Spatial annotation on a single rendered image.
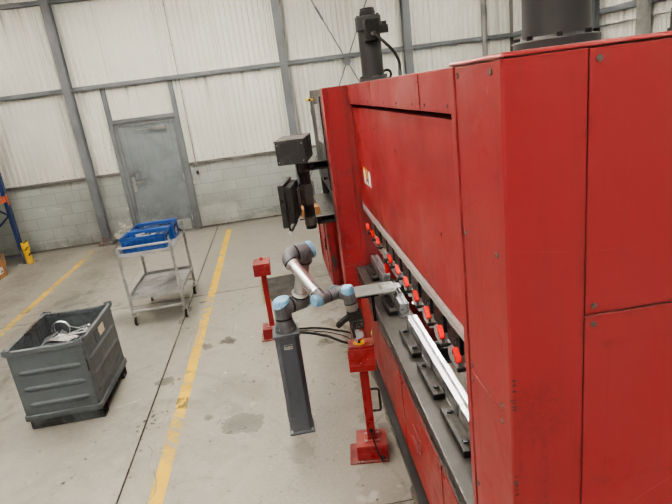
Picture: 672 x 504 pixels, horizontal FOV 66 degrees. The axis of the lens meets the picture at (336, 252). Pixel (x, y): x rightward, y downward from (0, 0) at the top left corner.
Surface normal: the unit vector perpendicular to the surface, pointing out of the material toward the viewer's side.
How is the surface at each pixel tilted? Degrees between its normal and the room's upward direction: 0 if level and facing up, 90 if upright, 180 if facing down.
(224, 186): 90
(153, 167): 90
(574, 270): 90
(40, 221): 90
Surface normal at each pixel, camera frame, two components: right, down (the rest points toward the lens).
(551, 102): 0.11, 0.29
